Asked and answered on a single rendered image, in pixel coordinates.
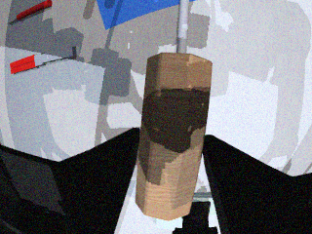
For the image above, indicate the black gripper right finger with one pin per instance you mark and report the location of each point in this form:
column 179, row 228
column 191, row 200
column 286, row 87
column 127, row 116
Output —
column 249, row 196

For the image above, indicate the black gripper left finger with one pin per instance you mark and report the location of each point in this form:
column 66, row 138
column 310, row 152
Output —
column 85, row 192

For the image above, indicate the blue flat strip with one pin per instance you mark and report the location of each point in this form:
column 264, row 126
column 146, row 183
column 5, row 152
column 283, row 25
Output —
column 114, row 12

